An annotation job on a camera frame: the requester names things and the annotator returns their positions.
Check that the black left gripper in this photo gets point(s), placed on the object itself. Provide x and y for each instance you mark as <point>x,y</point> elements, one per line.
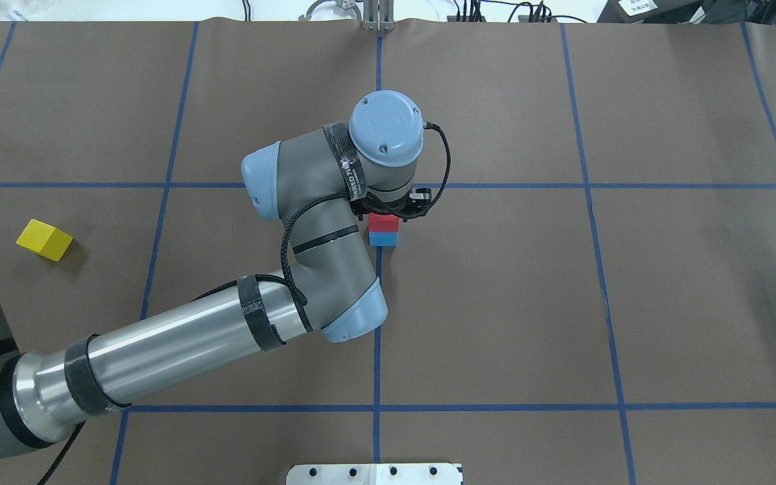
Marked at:
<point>379,207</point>

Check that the red wooden block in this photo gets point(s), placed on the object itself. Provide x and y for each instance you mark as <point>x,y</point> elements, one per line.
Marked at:
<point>383,223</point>

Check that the blue wooden block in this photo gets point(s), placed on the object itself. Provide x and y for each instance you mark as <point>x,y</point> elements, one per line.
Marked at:
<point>383,239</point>

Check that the yellow wooden block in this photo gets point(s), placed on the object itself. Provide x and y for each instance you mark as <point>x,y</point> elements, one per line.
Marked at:
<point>45,240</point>

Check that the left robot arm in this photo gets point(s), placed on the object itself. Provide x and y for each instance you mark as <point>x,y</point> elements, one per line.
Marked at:
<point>317,185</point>

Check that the brown paper table cover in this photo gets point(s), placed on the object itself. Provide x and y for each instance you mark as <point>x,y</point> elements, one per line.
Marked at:
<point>592,301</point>

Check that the aluminium frame post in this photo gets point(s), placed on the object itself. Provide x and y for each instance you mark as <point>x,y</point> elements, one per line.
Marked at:
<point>377,15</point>

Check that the white camera mast base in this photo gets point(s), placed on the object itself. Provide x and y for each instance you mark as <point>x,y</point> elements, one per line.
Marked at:
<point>376,473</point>

